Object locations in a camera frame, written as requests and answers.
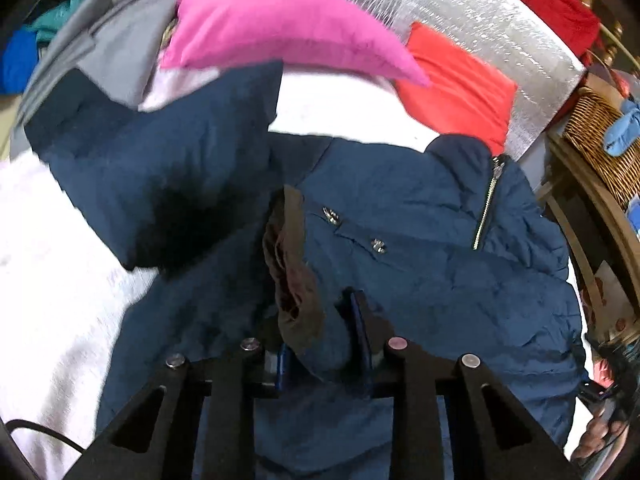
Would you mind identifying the wooden headboard railing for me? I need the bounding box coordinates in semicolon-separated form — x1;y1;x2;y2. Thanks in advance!
530;0;626;68

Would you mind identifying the light blue cloth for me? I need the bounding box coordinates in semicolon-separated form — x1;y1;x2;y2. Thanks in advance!
602;100;640;157

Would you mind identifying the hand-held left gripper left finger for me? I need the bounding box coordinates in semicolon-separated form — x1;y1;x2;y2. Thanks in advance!
64;337;296;480

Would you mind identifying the wooden shelf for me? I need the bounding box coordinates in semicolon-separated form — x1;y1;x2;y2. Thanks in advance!
537;132;640;351

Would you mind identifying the white fleece blanket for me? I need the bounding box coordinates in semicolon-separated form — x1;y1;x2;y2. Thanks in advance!
0;62;551;480

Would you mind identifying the teal garment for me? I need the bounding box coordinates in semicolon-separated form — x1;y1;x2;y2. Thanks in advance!
25;0;96;43

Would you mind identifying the wicker basket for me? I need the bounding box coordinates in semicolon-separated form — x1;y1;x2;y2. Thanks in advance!
562;85;640;211

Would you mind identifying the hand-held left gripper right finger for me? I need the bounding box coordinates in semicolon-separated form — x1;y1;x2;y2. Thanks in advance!
340;287;583;480

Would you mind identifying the grey garment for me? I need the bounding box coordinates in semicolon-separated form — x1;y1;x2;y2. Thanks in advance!
15;0;181;126

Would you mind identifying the pink pillow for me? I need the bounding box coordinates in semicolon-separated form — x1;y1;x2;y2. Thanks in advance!
160;0;432;87

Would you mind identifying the silver foil insulation mat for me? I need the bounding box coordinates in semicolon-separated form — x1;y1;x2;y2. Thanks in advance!
320;0;586;161

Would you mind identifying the red-orange pillow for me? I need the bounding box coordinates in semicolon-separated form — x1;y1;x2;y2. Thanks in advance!
395;22;518;153

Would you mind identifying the person's right hand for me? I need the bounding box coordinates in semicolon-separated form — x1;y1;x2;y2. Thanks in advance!
570;407;628;461

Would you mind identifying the bright blue jacket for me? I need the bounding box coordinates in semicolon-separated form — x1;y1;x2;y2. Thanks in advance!
0;27;41;96

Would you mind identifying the navy blue padded jacket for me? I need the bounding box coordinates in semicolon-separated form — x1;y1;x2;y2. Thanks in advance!
25;60;588;480

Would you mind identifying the black cable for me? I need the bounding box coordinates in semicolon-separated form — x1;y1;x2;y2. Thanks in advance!
5;419;88;453

